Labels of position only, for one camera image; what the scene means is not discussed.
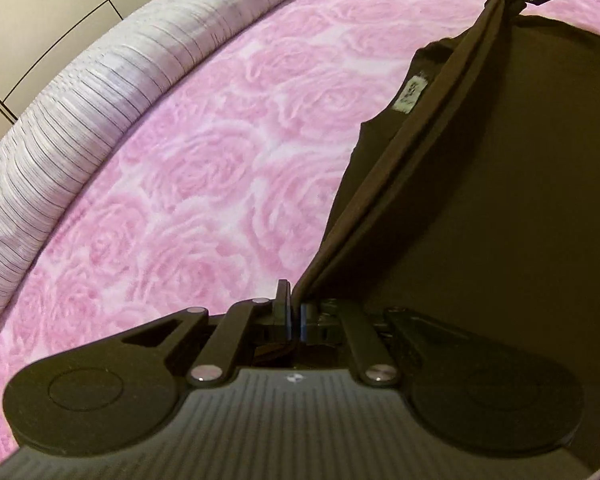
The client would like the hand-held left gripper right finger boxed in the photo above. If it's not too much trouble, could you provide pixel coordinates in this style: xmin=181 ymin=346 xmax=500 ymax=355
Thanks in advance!
xmin=300 ymin=299 xmax=460 ymax=387

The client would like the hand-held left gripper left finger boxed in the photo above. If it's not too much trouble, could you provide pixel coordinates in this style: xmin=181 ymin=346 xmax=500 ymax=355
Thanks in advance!
xmin=122 ymin=280 xmax=297 ymax=387

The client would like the dark brown garment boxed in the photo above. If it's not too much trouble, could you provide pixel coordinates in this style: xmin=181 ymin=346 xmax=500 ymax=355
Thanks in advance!
xmin=292 ymin=0 xmax=600 ymax=480

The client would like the pink rose-pattern blanket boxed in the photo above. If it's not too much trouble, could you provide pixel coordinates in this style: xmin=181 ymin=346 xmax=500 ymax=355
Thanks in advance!
xmin=0 ymin=0 xmax=600 ymax=480

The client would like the white striped bolster pillow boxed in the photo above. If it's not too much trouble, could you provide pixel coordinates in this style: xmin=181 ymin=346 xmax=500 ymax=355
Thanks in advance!
xmin=0 ymin=0 xmax=342 ymax=343

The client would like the beige wardrobe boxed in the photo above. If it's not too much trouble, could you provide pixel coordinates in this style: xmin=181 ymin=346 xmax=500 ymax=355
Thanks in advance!
xmin=0 ymin=0 xmax=201 ymax=161

